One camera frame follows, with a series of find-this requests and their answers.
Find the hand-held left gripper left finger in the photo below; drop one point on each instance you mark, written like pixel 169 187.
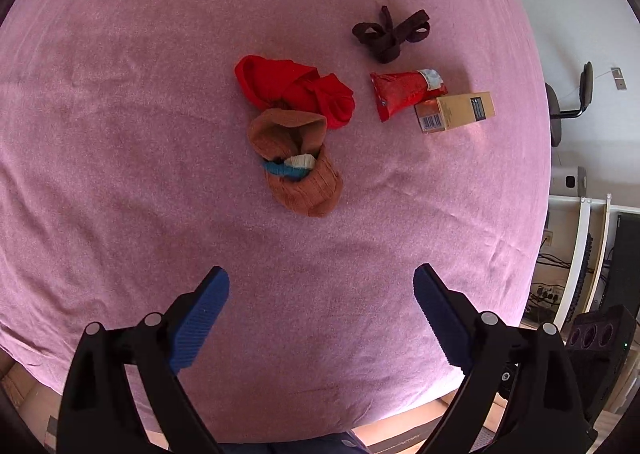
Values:
pixel 197 324

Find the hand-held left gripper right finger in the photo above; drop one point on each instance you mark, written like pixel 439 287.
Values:
pixel 442 319

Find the white power strip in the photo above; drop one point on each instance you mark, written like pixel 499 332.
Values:
pixel 547 295

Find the black computer tower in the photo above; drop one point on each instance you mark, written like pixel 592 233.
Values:
pixel 625 264

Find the white desk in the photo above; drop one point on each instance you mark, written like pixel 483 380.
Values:
pixel 582 244

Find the bed with pink sheet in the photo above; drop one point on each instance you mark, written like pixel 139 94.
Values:
pixel 150 184

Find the light brown ribbed sock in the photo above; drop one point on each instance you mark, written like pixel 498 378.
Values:
pixel 310 189

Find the white air purifier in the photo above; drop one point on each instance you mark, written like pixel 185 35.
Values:
pixel 570 181

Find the gold cardboard box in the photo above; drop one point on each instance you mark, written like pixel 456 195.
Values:
pixel 465 109

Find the red foil snack packet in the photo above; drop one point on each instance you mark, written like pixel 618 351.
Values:
pixel 400 92

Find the black office chair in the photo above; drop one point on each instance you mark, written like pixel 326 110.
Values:
pixel 552 114

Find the red sock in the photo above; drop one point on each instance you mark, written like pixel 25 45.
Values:
pixel 280 84

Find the wall switch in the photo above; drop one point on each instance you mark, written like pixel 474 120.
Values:
pixel 619 78

